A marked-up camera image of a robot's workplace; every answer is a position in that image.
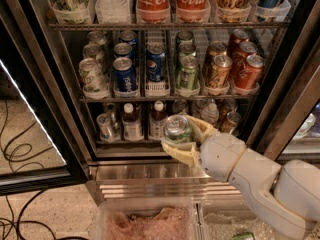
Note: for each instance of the bottom orange can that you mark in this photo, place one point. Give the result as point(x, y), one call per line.
point(230, 122)

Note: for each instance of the front orange can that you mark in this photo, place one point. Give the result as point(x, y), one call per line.
point(219, 70)

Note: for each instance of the left brown juice bottle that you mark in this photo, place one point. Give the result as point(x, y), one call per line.
point(132, 123)

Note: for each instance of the red can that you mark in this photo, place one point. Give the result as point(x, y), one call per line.
point(250, 73)
point(240, 53)
point(236, 37)

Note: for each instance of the front red can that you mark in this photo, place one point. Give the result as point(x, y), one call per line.
point(250, 73)

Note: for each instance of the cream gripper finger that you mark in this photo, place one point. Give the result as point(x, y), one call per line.
point(201, 129)
point(186, 153)

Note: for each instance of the lone blue Pepsi can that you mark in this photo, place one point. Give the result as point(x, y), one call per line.
point(155, 61)

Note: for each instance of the orange can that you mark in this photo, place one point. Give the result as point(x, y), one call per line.
point(219, 70)
point(215, 48)
point(230, 122)

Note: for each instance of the right Coca-Cola bottle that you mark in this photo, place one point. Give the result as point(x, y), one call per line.
point(192, 0)

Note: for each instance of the middle red can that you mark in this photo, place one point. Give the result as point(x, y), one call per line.
point(240, 53)

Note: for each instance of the rear blue Pepsi can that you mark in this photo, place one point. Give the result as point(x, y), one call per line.
point(129, 36)

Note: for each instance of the gold label bottle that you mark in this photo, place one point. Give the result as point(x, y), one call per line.
point(233, 11)

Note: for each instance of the stainless steel fridge cabinet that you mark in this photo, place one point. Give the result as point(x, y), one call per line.
point(271, 118)

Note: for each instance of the front blue Pepsi can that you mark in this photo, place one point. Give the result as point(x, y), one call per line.
point(125, 76)

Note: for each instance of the middle blue Pepsi can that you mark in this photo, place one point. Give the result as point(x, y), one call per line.
point(123, 50)

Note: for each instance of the green soda can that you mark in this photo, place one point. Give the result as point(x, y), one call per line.
point(187, 72)
point(185, 44)
point(177, 129)

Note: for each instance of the green label bottle top left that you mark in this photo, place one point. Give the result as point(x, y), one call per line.
point(71, 11)

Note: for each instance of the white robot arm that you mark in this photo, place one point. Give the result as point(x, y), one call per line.
point(287, 197)

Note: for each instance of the right brown juice bottle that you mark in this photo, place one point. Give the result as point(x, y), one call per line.
point(157, 119)

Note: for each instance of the clear water bottle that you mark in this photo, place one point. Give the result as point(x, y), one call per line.
point(210, 113)
point(113, 11)

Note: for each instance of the right clear plastic bin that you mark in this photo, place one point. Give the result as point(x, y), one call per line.
point(221, 219)

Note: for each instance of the clear plastic bin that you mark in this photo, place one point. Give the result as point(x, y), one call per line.
point(221, 219)
point(157, 218)

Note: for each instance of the bottom clear water bottle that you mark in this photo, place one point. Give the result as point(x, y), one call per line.
point(210, 113)

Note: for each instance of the open glass fridge door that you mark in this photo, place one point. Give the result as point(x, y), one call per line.
point(37, 149)

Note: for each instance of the silver can bottom left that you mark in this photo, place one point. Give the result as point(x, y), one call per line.
point(106, 128)

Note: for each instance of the rear red can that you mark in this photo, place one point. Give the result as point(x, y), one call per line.
point(236, 37)

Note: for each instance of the brown juice bottle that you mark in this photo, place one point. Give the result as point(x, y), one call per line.
point(157, 119)
point(132, 123)

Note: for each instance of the white green can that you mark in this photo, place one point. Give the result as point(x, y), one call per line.
point(94, 51)
point(90, 71)
point(97, 37)

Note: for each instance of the coca-cola bottle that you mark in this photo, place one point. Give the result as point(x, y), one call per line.
point(153, 11)
point(192, 0)

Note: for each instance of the clear water bottle top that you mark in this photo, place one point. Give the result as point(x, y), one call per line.
point(113, 11)

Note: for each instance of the rear white green can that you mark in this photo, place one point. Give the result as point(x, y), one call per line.
point(97, 37)

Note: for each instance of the middle white green can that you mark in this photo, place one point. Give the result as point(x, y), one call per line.
point(94, 51)

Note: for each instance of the rear orange can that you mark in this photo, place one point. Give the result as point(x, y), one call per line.
point(215, 48)

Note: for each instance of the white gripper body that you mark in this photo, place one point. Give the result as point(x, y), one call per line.
point(221, 157)

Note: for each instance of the left clear plastic bin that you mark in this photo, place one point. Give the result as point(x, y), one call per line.
point(157, 218)

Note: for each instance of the left Coca-Cola bottle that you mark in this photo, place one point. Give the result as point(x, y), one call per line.
point(153, 11)

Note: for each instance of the front white green can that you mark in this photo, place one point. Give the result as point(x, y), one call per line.
point(90, 71)

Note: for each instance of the green can in bin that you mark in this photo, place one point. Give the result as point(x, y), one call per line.
point(243, 236)

